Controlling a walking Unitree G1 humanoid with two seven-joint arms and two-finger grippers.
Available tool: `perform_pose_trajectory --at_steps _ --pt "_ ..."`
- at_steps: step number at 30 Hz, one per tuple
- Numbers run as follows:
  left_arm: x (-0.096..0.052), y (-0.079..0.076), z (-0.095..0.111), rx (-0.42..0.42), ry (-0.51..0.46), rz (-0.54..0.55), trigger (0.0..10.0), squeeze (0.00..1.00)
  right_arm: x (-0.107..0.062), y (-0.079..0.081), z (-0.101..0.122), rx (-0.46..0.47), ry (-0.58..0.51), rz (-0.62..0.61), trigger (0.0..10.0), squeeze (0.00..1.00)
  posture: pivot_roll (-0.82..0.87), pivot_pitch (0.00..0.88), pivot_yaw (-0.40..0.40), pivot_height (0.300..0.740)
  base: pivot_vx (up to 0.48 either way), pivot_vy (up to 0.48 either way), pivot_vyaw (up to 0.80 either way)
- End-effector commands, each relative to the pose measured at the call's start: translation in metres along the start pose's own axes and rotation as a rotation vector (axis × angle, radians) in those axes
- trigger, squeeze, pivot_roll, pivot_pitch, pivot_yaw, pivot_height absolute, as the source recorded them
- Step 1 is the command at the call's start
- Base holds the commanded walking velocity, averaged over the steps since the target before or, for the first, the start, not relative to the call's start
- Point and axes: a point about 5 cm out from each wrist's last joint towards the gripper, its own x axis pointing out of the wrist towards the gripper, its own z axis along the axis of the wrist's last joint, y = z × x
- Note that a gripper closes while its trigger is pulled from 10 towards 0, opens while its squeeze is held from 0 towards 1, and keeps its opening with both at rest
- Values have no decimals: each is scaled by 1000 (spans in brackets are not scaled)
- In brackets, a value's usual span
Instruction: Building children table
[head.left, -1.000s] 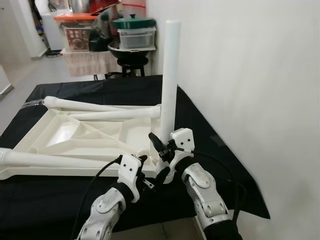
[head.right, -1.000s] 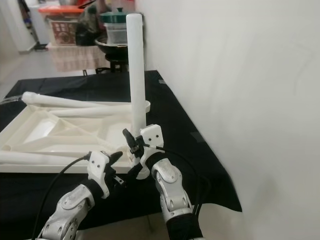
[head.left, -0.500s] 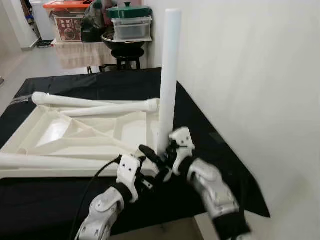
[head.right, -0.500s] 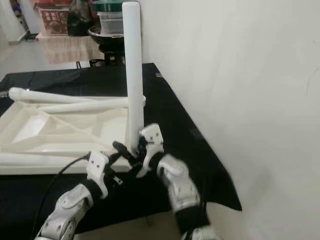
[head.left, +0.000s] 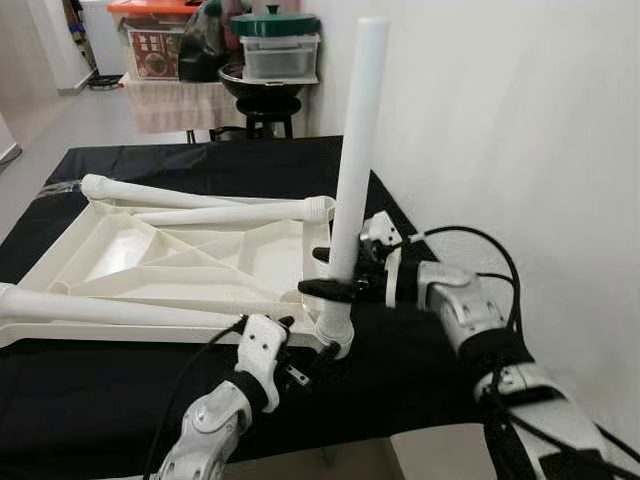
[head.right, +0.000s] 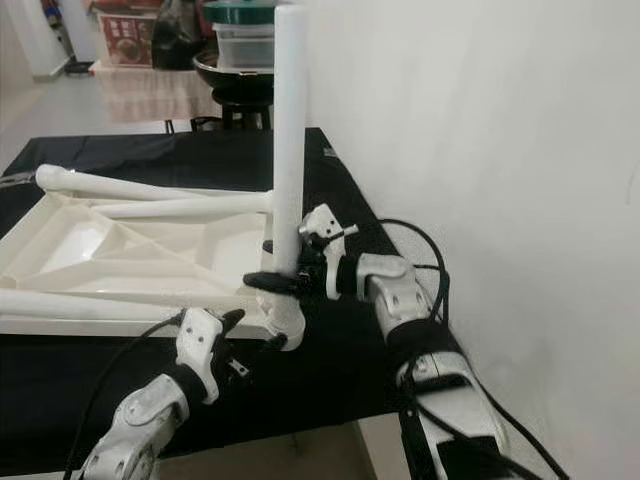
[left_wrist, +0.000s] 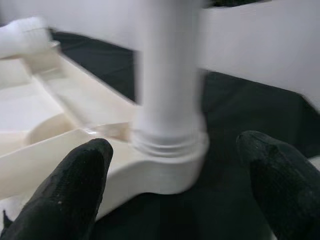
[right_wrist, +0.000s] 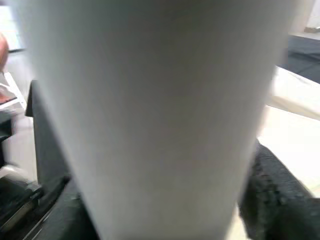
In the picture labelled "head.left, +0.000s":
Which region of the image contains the beige table cloth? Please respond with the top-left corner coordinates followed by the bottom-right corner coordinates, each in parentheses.
top-left (120, 78), bottom-right (241, 134)

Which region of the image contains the white fridge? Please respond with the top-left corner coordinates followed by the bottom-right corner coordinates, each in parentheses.
top-left (80, 0), bottom-right (126, 77)

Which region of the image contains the green pot lid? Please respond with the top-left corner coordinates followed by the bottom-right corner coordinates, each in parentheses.
top-left (230, 5), bottom-right (321, 39)

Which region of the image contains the white plastic table top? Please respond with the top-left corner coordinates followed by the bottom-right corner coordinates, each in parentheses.
top-left (0, 195), bottom-right (346, 351)

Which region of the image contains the clear plastic container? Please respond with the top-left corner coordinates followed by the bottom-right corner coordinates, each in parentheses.
top-left (240, 33), bottom-right (321, 81)

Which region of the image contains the black bag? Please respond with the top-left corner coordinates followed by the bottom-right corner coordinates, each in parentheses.
top-left (180, 0), bottom-right (236, 83)

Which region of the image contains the black round stool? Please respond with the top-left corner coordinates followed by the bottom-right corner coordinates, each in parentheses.
top-left (235, 95), bottom-right (301, 139)

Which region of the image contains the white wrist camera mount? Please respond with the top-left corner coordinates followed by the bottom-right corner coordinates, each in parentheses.
top-left (358, 212), bottom-right (406, 306)
top-left (235, 313), bottom-right (293, 413)

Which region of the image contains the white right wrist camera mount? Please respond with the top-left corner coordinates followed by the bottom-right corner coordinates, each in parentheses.
top-left (358, 212), bottom-right (406, 306)

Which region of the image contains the red printed box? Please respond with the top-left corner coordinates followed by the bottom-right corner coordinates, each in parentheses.
top-left (125, 25), bottom-right (186, 81)

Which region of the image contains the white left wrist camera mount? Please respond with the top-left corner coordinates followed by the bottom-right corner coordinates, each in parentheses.
top-left (235, 313), bottom-right (293, 413)

